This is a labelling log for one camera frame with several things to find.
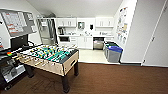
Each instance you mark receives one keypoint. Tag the white base cabinet unit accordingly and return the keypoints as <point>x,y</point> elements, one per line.
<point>85,42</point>

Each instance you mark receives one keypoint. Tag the grey bin black lid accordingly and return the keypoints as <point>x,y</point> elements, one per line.
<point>104,44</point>

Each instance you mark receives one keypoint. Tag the black built-in microwave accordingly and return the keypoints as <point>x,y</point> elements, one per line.
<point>64,39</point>

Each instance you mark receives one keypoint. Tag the steel paper towel dispenser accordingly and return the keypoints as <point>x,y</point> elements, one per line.
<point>81,25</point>

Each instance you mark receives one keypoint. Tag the grey bin blue lid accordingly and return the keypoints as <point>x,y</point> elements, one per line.
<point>115,55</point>

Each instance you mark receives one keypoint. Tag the green foosball table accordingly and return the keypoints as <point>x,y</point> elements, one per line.
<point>50,61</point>

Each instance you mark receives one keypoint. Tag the stainless steel refrigerator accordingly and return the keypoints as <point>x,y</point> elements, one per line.
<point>46,31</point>

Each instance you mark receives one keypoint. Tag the large colourful poster board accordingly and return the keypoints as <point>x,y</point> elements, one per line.
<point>122,25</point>

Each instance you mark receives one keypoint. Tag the grey display board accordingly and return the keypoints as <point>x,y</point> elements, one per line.
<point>16,21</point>

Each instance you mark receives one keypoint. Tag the white door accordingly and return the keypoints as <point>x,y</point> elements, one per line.
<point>158,40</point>

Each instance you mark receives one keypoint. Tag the white wall cabinet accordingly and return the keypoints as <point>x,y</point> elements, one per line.
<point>104,22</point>
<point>66,22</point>

